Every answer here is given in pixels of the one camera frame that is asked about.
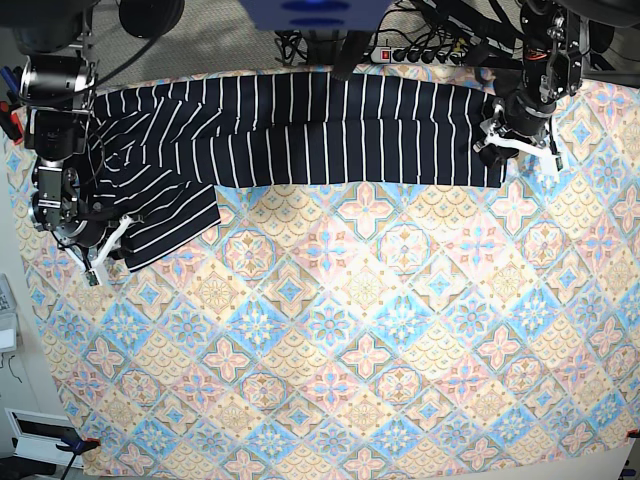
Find patterned tile tablecloth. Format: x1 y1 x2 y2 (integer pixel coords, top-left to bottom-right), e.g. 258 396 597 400
1 82 639 479

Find black mount post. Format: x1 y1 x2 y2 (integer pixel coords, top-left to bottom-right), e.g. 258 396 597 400
331 30 373 82

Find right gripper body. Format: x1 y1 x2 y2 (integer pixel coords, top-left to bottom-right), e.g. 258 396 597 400
52 208 124 258

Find white device left edge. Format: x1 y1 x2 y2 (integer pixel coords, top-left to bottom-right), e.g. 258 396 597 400
0 273 19 353

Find white power strip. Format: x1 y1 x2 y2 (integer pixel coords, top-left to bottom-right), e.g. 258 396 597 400
368 44 468 66

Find blue orange clamp lower left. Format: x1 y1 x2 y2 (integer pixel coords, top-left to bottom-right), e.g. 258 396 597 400
56 436 101 480

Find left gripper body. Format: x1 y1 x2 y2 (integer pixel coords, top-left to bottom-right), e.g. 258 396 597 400
479 90 555 148

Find blue orange clamp upper left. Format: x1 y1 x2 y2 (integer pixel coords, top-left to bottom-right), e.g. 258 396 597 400
1 66 35 150

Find blue orange clamp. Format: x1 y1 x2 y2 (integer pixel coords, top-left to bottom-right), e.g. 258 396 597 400
56 436 101 480
1 66 35 150

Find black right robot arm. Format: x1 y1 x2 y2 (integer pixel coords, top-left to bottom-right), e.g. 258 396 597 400
1 1 226 271

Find navy white striped T-shirt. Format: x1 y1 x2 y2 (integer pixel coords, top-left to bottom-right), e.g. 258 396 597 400
87 71 509 274

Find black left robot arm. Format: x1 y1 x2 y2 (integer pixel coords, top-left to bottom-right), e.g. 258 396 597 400
474 1 639 174

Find white box lower left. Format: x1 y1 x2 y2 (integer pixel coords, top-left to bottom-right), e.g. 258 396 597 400
4 408 76 466

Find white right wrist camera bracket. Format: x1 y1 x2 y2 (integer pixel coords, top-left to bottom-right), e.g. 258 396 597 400
79 214 143 287

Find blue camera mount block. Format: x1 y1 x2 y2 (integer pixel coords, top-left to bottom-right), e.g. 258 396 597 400
240 0 391 31

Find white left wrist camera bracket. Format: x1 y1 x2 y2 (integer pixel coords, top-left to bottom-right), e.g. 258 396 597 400
474 133 563 179

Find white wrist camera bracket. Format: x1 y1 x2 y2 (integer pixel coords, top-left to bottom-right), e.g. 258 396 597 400
79 214 143 287
474 133 563 179

